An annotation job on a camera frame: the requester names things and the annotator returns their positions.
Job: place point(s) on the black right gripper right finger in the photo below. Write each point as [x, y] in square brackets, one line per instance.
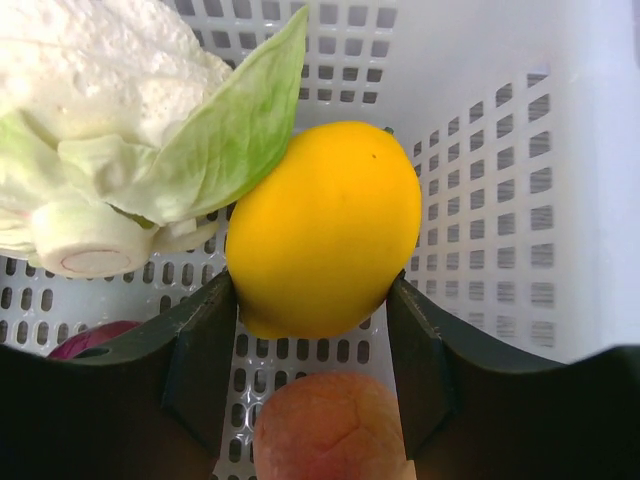
[474, 407]

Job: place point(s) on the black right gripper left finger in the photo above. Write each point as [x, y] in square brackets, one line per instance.
[149, 404]

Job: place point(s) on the yellow lemon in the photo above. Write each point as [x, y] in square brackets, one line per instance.
[314, 249]

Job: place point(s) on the purple red onion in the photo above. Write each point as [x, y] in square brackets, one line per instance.
[91, 338]

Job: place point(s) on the peach fruit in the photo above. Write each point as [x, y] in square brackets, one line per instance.
[332, 425]

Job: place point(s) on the white plastic basket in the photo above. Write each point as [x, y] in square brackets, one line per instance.
[521, 121]

